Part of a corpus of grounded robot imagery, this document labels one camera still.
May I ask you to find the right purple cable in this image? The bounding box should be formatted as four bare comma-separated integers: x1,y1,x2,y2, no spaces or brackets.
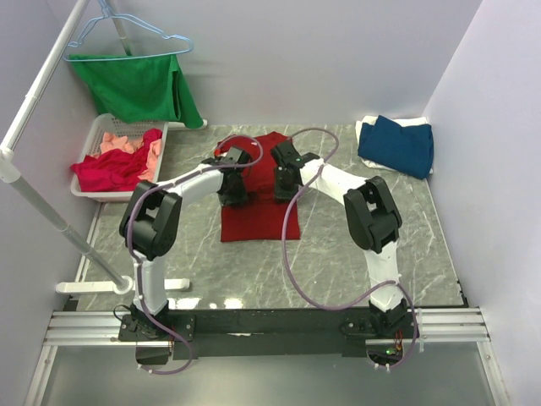
281,128,420,370

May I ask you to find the magenta t shirt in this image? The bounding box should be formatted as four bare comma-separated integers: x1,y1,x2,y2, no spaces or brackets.
70,129,162,193

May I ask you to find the aluminium rail frame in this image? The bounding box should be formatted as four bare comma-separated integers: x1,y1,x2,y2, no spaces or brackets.
25,308,511,405

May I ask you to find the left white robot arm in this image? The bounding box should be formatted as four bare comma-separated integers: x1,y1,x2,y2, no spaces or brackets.
119,147,255,340

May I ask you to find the dark red t shirt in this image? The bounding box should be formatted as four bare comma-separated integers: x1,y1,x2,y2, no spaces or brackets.
218,132,288,243

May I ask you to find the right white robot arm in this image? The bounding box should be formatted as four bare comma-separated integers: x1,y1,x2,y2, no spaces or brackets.
270,141,411,337

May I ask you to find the peach pink garment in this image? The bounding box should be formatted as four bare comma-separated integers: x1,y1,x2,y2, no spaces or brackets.
97,129,163,184

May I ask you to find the white laundry basket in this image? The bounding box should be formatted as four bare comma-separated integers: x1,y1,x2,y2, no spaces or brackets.
70,113,168,202

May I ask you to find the light blue wire hanger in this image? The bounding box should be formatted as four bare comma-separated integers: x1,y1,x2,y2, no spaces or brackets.
63,1,194,61

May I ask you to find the folded blue t shirt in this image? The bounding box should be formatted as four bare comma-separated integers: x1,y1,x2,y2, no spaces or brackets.
358,114,435,180

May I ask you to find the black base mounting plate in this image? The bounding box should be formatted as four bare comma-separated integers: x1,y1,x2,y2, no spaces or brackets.
118,304,418,365

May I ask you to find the green t shirt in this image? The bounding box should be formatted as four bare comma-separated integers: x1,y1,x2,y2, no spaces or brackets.
69,54,204,129

